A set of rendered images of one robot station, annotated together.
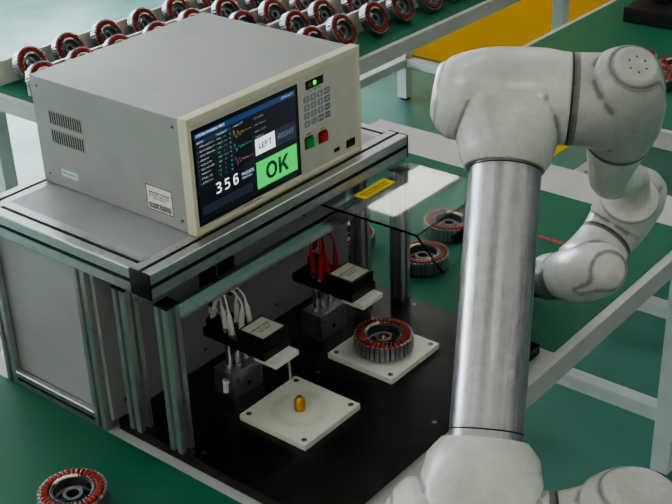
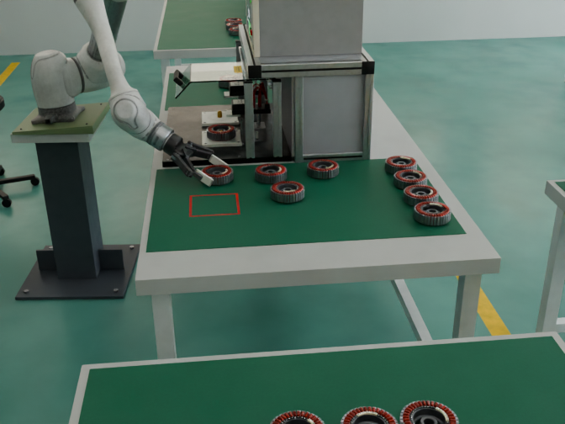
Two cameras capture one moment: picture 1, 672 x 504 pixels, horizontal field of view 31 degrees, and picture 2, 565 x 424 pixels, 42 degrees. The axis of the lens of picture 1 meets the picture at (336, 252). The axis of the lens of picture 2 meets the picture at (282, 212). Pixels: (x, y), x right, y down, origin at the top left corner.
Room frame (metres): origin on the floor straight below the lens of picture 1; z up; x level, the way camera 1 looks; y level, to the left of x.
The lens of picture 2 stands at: (3.95, -1.83, 1.77)
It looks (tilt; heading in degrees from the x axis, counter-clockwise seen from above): 26 degrees down; 134
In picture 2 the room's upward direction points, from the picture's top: 1 degrees counter-clockwise
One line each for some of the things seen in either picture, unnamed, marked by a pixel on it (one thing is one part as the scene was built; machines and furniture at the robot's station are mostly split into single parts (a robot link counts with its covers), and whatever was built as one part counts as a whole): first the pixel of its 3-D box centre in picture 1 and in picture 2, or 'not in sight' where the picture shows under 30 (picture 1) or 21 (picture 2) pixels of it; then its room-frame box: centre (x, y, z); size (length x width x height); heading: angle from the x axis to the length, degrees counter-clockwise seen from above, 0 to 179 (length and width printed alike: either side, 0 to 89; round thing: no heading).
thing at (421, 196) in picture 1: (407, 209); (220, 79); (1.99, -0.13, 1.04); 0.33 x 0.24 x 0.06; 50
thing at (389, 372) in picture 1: (383, 350); (221, 138); (1.91, -0.08, 0.78); 0.15 x 0.15 x 0.01; 50
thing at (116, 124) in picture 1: (200, 113); (300, 14); (2.04, 0.23, 1.22); 0.44 x 0.39 x 0.20; 140
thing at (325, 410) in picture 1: (300, 411); (219, 118); (1.73, 0.07, 0.78); 0.15 x 0.15 x 0.01; 50
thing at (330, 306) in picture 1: (323, 317); (258, 131); (2.01, 0.03, 0.80); 0.08 x 0.05 x 0.06; 140
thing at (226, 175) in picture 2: not in sight; (217, 174); (2.16, -0.32, 0.77); 0.11 x 0.11 x 0.04
